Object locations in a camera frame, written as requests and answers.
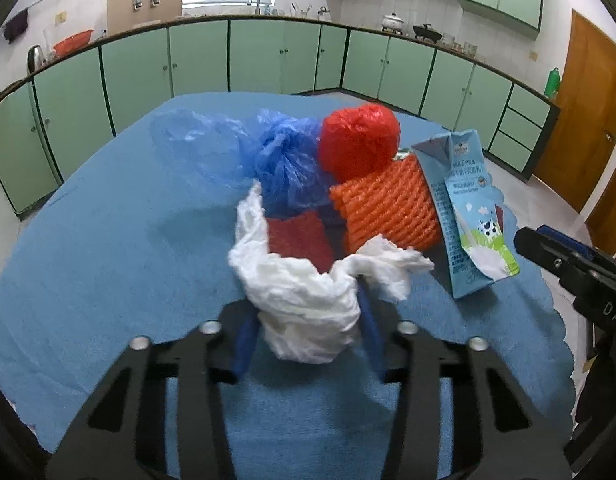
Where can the red plastic bag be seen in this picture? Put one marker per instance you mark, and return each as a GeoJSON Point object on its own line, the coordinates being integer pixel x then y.
{"type": "Point", "coordinates": [357, 141]}

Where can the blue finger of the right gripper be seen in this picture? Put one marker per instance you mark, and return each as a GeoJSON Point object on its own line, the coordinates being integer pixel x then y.
{"type": "Point", "coordinates": [565, 240]}
{"type": "Point", "coordinates": [548, 254]}

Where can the blue felt table mat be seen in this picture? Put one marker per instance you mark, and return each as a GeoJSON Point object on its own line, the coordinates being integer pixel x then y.
{"type": "Point", "coordinates": [118, 311]}

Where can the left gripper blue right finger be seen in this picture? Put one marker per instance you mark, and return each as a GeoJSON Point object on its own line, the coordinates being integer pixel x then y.
{"type": "Point", "coordinates": [373, 338]}

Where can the blue plastic bag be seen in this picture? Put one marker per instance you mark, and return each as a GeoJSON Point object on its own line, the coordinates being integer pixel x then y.
{"type": "Point", "coordinates": [220, 157]}

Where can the white tissue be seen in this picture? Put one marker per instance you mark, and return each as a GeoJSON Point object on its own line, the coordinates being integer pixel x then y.
{"type": "Point", "coordinates": [307, 316]}

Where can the steel electric kettle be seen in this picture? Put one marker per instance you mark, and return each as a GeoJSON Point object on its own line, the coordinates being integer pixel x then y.
{"type": "Point", "coordinates": [35, 59]}

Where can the white cooking pot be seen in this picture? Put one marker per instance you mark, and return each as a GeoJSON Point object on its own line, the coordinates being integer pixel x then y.
{"type": "Point", "coordinates": [392, 24]}

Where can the cardboard water purifier box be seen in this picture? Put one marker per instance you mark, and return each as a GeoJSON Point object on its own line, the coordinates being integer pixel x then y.
{"type": "Point", "coordinates": [124, 15]}

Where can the green thermos bottle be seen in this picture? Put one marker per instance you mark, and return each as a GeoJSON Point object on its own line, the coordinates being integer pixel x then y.
{"type": "Point", "coordinates": [552, 85]}

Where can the red plastic basin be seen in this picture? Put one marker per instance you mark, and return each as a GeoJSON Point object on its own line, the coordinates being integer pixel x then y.
{"type": "Point", "coordinates": [73, 43]}

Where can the green lower kitchen cabinets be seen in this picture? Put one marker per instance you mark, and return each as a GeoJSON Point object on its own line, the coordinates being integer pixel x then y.
{"type": "Point", "coordinates": [57, 117]}

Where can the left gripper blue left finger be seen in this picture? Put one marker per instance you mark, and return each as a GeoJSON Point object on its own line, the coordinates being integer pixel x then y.
{"type": "Point", "coordinates": [245, 342]}

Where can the black wok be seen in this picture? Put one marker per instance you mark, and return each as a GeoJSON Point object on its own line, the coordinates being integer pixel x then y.
{"type": "Point", "coordinates": [426, 32]}

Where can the dark hanging towel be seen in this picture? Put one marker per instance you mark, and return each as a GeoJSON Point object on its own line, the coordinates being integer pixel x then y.
{"type": "Point", "coordinates": [16, 26]}

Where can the blue milk carton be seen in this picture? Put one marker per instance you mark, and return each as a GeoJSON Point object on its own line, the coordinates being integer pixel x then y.
{"type": "Point", "coordinates": [455, 171]}

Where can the dark red scouring pad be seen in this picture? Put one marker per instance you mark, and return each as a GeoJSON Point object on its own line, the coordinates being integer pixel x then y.
{"type": "Point", "coordinates": [500, 216]}
{"type": "Point", "coordinates": [301, 237]}

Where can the brown wooden door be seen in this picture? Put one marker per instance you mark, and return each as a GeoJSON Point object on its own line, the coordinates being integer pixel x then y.
{"type": "Point", "coordinates": [602, 222]}
{"type": "Point", "coordinates": [585, 132]}

